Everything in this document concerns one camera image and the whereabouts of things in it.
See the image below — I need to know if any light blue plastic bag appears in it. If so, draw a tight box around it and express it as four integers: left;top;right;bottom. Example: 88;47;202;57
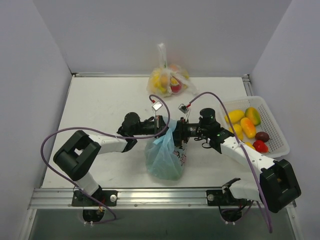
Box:
144;119;187;181

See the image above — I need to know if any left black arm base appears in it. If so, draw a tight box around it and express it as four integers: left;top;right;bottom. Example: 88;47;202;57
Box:
71;186;118;225

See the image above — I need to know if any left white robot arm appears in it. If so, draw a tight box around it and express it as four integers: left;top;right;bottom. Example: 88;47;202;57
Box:
53;112;170;206

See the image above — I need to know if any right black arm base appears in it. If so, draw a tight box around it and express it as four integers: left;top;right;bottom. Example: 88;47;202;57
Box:
206;178;253;226

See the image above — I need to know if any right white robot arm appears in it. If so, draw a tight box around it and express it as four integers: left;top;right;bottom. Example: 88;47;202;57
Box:
173;108;302;213

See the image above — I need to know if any clear tied bag of fruits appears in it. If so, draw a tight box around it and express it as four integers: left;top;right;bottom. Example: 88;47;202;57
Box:
146;43;198;97

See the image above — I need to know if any yellow fake pear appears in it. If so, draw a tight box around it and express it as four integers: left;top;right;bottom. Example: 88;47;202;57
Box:
229;123;244;141

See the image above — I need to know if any orange fake fruit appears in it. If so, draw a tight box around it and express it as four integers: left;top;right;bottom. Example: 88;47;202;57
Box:
240;117;256;139

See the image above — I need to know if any small yellow fake fruit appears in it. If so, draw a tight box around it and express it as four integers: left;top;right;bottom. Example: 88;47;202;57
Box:
245;142;255;150

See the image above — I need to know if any orange yellow fake mango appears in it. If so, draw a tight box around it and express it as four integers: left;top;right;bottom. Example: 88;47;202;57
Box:
245;107;261;126

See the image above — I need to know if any dark red fake plum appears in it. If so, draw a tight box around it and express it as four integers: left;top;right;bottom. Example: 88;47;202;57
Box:
255;131;270;143

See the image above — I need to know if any red fake bell pepper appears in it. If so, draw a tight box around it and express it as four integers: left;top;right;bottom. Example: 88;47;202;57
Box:
252;140;269;153

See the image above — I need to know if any white plastic basket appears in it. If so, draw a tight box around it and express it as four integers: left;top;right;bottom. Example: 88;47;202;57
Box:
220;96;290;159

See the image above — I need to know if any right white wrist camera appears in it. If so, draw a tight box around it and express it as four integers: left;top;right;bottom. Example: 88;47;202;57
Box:
178;103;191;122

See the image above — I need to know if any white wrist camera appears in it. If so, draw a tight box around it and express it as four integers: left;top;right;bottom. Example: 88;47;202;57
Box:
151;100;163;120
178;103;191;122

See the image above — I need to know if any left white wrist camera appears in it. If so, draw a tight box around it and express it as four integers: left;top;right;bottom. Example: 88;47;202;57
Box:
151;100;163;120

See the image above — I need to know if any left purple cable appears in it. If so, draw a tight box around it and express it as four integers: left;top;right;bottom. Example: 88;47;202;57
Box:
40;94;171;224

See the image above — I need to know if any purple cable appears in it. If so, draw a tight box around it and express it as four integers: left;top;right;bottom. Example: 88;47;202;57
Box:
40;94;171;224
188;91;273;234

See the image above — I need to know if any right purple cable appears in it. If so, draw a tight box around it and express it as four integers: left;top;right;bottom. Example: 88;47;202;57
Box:
188;91;273;234

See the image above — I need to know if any aluminium front rail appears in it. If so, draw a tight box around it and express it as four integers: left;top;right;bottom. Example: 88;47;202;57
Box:
29;188;219;210

